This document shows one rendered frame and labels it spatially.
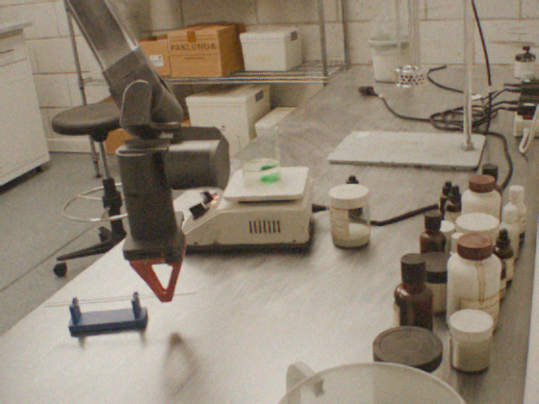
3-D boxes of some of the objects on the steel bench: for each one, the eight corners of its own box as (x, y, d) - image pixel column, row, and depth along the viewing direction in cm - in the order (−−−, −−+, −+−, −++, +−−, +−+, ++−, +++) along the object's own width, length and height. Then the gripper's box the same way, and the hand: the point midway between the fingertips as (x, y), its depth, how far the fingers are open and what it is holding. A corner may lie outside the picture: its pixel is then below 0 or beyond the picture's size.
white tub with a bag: (394, 71, 211) (391, 4, 203) (426, 77, 200) (424, 6, 192) (360, 80, 204) (356, 10, 196) (392, 86, 193) (389, 12, 185)
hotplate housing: (178, 253, 102) (170, 205, 99) (198, 218, 114) (192, 174, 111) (323, 250, 99) (320, 199, 96) (328, 214, 111) (325, 168, 107)
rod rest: (68, 333, 83) (62, 309, 82) (74, 318, 86) (68, 295, 85) (145, 326, 83) (140, 301, 82) (148, 312, 86) (143, 288, 85)
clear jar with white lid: (354, 228, 105) (352, 181, 101) (379, 240, 100) (377, 190, 97) (323, 239, 102) (320, 190, 99) (346, 253, 97) (345, 202, 94)
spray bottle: (521, 85, 182) (522, 47, 178) (518, 82, 185) (519, 45, 181) (534, 85, 181) (536, 47, 177) (531, 82, 185) (532, 44, 181)
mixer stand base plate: (324, 164, 134) (324, 158, 134) (351, 135, 151) (351, 130, 151) (476, 170, 123) (476, 164, 123) (486, 138, 140) (486, 134, 140)
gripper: (124, 175, 83) (144, 284, 89) (110, 206, 73) (135, 324, 79) (178, 168, 83) (195, 278, 89) (170, 199, 73) (191, 319, 79)
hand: (166, 294), depth 84 cm, fingers closed, pressing on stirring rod
